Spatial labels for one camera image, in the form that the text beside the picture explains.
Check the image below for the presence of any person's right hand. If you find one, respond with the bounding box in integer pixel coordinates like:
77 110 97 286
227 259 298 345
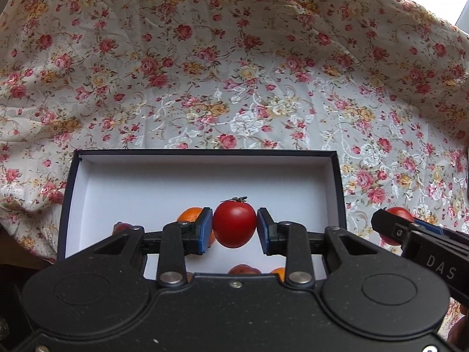
448 315 469 347

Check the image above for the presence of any large orange mandarin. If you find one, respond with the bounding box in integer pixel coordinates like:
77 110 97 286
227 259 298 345
177 207 217 248

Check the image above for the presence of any black box white inside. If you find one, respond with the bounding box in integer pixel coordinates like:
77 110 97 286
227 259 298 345
58 148 347 283

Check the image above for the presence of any floral tablecloth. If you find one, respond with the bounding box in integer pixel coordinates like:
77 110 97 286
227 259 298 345
0 0 469 323

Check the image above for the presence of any large red tomato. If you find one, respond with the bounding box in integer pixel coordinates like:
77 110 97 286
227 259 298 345
213 196 257 249

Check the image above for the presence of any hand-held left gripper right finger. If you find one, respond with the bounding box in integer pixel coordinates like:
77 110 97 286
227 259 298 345
256 207 379 289

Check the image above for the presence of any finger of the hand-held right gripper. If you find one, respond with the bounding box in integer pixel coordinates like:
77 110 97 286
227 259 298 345
371 208 416 253
414 219 448 237

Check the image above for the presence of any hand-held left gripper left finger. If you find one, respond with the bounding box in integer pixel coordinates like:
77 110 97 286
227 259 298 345
93 207 214 289

